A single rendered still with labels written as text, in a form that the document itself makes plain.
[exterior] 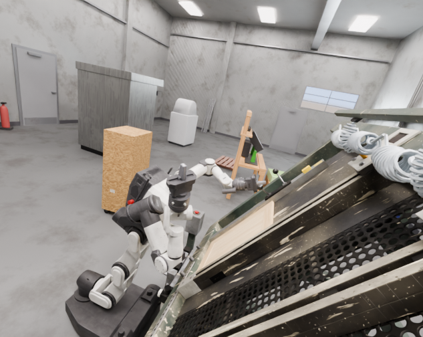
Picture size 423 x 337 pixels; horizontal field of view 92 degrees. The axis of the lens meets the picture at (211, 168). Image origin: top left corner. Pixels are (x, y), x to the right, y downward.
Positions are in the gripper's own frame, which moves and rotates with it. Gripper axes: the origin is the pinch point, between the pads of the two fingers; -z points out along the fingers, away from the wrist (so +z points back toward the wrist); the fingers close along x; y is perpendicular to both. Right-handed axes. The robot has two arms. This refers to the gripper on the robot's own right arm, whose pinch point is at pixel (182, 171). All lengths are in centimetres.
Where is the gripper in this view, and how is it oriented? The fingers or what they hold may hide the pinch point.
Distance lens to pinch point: 78.0
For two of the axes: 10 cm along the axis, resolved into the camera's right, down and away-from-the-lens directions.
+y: 5.8, 5.6, -6.0
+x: 8.0, -2.2, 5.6
